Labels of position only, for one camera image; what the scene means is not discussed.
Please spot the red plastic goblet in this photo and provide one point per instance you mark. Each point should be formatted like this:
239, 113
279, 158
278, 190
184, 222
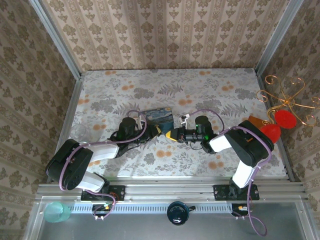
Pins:
285, 118

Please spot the clear glass cup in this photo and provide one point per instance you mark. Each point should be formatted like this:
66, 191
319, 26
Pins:
78, 131

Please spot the aluminium front rail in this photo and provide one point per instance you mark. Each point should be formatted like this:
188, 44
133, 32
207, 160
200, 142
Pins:
170, 191

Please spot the brown wooden board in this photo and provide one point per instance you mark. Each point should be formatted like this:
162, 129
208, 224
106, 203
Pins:
255, 120

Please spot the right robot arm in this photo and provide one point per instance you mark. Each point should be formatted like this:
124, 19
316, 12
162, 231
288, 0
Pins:
250, 150

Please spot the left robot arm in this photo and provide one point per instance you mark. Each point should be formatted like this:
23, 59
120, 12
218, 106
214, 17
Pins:
105, 151

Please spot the aluminium table side rail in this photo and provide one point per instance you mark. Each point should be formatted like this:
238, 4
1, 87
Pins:
285, 160
72, 105

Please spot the starry night tin box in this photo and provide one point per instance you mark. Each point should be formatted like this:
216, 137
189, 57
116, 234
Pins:
160, 116

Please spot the grey metal tray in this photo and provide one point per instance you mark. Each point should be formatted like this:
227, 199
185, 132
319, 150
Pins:
125, 227

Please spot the aluminium frame corner post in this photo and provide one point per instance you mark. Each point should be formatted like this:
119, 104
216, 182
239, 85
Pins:
57, 40
277, 40

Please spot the teal plastic cup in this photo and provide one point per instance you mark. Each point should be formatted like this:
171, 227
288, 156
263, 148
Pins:
56, 212

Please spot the black power connector block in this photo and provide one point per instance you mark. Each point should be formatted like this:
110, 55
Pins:
240, 208
101, 208

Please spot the dark blue mug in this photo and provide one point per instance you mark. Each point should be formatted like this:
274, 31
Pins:
177, 212

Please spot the floral tablecloth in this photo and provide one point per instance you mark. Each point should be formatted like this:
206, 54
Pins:
175, 82

